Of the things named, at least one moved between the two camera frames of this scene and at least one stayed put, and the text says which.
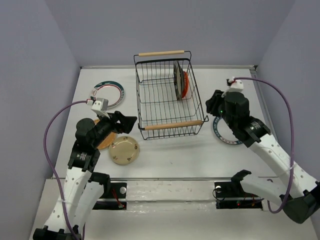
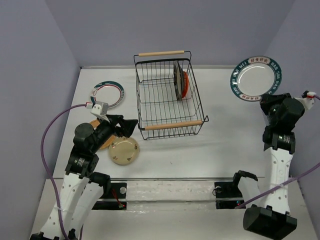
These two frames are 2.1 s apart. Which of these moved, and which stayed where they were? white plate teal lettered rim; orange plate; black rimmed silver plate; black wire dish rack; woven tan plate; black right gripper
Moved: white plate teal lettered rim; black right gripper
Stayed: black wire dish rack; black rimmed silver plate; orange plate; woven tan plate
